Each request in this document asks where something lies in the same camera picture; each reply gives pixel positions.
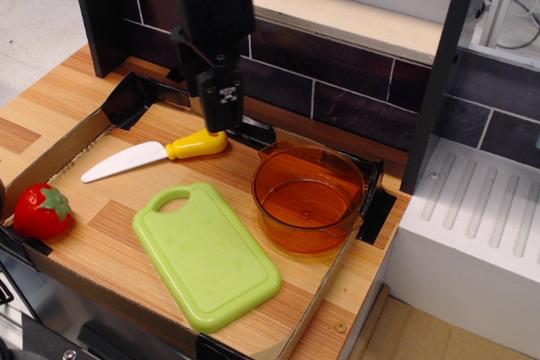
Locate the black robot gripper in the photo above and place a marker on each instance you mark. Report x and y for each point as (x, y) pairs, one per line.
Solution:
(208, 38)

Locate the white knife yellow handle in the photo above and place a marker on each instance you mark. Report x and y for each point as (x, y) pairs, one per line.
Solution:
(201, 143)

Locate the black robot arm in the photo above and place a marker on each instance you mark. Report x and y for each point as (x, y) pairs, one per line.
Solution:
(207, 40)

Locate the green plastic cutting board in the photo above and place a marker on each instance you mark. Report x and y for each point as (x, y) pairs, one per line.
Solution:
(213, 267)

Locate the cardboard fence with black tape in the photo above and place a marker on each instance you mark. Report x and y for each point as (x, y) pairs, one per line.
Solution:
(94, 285)

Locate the orange transparent plastic pot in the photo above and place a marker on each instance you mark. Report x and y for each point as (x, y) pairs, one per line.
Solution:
(308, 196)

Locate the red toy strawberry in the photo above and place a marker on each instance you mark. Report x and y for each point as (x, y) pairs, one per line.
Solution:
(42, 211)

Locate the white dish drying rack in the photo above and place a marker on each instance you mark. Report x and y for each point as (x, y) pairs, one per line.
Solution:
(467, 247)

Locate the aluminium profile with cables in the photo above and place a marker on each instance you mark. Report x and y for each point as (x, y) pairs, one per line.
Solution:
(509, 25)

